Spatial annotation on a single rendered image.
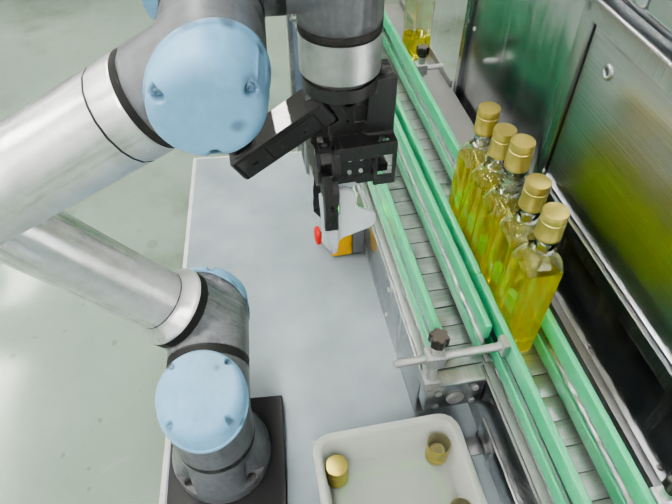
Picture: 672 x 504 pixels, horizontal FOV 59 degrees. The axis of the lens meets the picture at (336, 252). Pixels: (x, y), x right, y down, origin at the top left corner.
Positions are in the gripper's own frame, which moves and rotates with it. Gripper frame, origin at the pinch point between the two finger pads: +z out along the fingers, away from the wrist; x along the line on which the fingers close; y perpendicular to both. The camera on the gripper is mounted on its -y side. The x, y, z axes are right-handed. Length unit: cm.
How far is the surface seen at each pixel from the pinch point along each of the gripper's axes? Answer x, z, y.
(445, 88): 71, 30, 45
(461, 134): 52, 30, 42
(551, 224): -2.5, 3.1, 28.6
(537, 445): -19.9, 27.3, 25.0
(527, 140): 10.3, -0.2, 30.5
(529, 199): 3.5, 4.3, 28.8
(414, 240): 23.0, 30.3, 21.6
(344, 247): 33, 40, 11
